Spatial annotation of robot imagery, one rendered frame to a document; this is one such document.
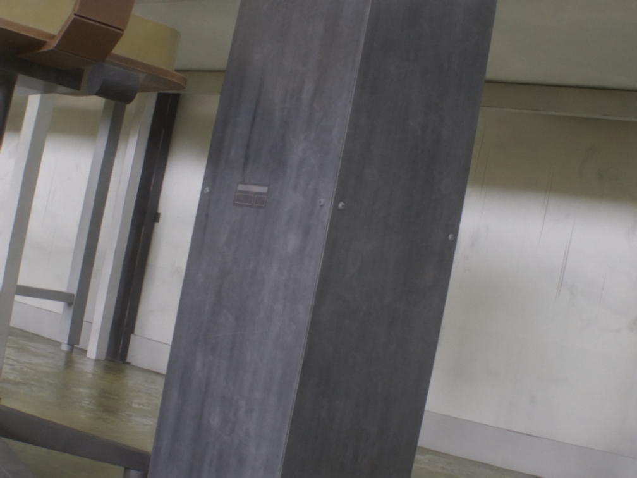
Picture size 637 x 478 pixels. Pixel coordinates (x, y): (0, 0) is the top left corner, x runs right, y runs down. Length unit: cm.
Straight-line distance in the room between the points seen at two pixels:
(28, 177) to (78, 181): 128
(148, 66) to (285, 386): 43
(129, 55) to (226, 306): 33
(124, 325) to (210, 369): 184
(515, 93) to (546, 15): 56
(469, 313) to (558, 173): 39
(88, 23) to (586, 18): 95
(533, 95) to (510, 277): 43
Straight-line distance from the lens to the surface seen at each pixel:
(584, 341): 235
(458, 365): 248
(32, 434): 141
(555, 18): 185
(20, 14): 123
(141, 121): 307
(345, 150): 117
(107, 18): 120
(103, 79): 120
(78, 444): 142
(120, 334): 311
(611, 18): 180
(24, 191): 216
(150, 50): 131
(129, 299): 310
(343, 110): 118
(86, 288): 315
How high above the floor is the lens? 33
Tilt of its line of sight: 3 degrees up
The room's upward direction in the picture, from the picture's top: 11 degrees clockwise
